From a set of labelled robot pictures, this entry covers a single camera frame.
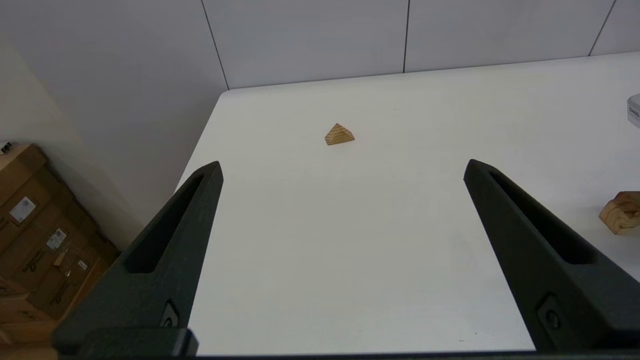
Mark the cardboard box with white labels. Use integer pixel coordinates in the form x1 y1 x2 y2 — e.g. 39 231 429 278
0 144 121 321

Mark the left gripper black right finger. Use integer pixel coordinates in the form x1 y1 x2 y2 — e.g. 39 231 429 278
463 159 640 353

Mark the triangular wooden building block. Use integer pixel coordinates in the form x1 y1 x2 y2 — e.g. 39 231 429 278
324 123 356 147

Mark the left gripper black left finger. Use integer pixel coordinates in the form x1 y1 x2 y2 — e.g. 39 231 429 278
52 161 224 351

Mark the arched wooden building block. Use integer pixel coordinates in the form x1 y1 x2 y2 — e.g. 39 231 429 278
599 197 640 236

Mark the plain brown cardboard box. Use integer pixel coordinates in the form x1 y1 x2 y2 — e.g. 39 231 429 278
0 287 96 360

